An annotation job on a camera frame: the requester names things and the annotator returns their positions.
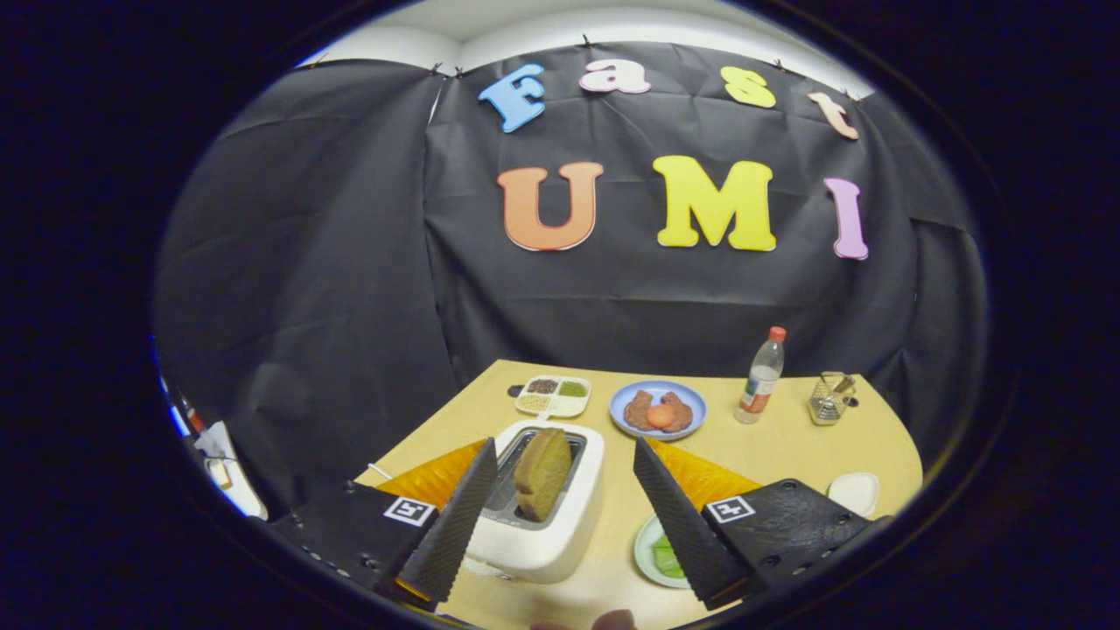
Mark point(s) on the brown toast slice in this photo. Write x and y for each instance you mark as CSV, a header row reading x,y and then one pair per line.
x,y
542,472

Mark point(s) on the white square plate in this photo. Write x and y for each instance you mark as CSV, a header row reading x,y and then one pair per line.
x,y
853,493

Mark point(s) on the black backdrop cloth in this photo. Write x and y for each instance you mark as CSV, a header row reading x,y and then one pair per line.
x,y
350,262

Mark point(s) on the brown meat patty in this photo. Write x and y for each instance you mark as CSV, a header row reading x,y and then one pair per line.
x,y
637,409
681,411

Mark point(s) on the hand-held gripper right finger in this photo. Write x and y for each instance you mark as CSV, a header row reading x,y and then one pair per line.
x,y
678,534

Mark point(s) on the white divided seasoning tray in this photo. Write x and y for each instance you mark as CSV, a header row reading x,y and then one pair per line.
x,y
553,395

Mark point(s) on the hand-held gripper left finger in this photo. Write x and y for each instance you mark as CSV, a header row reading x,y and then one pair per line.
x,y
455,534

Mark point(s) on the blurred white clutter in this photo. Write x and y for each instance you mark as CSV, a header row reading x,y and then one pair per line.
x,y
232,486

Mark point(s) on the blue round plate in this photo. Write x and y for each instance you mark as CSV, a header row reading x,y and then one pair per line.
x,y
626,424

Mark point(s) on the green lettuce leaf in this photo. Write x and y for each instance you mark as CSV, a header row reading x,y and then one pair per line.
x,y
667,558

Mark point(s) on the pale green round plate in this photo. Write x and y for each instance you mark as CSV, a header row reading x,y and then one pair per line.
x,y
643,551

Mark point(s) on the clear plastic bottle red cap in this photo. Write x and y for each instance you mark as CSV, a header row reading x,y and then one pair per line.
x,y
759,385

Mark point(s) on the white toaster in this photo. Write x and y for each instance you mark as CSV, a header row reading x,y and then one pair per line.
x,y
542,551

